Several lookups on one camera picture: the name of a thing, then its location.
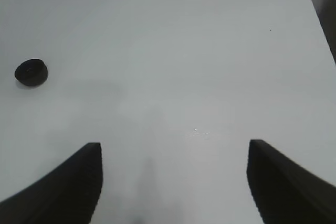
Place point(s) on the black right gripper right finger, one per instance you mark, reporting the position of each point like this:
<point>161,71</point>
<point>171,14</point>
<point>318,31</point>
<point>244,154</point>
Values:
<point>285,192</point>

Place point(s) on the small black teacup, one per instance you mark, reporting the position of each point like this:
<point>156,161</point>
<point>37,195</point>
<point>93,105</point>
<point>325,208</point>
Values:
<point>31,73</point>

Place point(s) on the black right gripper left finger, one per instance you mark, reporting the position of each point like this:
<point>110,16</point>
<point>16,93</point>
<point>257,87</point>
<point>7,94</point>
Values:
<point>68,194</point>

